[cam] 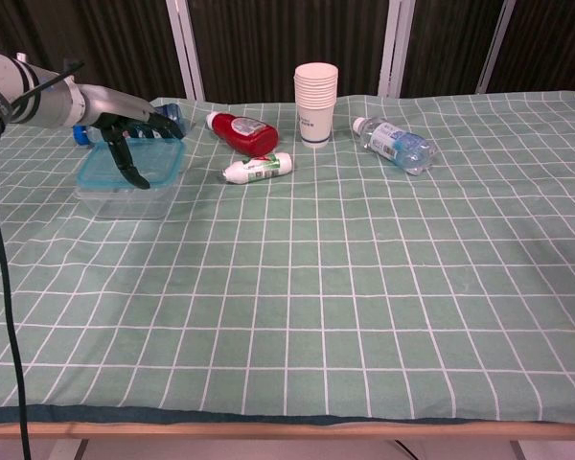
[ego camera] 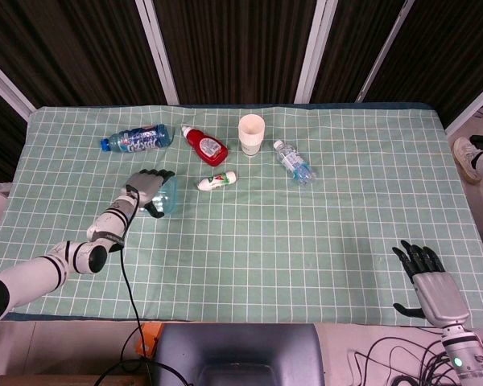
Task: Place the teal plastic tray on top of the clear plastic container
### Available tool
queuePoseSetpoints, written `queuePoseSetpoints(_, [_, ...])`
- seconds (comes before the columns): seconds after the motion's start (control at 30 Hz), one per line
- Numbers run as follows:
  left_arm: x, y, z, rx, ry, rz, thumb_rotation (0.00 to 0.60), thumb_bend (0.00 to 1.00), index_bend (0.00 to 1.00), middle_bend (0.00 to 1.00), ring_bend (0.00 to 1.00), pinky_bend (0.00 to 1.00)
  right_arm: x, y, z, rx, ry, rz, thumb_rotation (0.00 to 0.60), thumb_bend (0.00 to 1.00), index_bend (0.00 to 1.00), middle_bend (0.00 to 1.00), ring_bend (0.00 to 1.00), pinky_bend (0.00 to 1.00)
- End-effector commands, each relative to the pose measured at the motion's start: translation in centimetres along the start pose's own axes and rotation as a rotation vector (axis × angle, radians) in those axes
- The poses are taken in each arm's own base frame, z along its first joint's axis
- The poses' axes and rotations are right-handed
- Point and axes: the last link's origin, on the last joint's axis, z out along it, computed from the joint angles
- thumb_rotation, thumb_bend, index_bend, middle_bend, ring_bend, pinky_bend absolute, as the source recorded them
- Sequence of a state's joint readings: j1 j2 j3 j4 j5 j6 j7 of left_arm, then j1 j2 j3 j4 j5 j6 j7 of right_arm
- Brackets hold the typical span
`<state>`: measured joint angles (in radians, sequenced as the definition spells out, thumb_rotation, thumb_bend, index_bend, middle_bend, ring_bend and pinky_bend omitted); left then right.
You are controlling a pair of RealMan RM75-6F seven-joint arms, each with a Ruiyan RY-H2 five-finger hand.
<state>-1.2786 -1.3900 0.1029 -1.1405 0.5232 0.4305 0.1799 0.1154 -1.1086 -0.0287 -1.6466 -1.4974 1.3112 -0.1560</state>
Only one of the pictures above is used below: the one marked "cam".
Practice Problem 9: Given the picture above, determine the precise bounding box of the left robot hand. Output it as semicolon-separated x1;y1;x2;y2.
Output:
82;85;186;191

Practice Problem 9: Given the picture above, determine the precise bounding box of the translucent blue plastic lid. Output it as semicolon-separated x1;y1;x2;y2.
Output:
76;137;187;191

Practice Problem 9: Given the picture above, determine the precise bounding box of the clear plastic container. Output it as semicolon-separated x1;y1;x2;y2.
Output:
74;180;176;221

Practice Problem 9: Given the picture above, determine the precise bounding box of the blue label sports drink bottle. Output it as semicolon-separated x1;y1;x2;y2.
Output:
72;103;192;146

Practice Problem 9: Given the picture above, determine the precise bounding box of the red ketchup squeeze bottle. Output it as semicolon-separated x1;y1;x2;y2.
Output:
205;111;281;158

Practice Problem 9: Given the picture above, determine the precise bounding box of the small white green bottle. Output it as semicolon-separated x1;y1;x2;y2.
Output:
220;150;295;186

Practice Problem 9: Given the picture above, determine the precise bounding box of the stack of white paper cups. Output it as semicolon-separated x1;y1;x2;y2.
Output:
293;61;340;150

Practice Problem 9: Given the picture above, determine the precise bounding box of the green checkered tablecloth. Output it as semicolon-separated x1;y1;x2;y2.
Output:
0;92;575;426

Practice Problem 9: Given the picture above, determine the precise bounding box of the clear plastic water bottle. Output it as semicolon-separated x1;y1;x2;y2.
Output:
351;115;438;177

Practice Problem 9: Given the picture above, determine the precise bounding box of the wooden table edge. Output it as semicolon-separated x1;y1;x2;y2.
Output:
0;420;575;443

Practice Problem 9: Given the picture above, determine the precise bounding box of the white partition frame post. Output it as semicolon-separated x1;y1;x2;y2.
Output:
475;0;518;95
165;0;207;103
377;0;416;98

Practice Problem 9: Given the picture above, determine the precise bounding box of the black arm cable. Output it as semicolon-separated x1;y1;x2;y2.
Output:
0;59;86;460

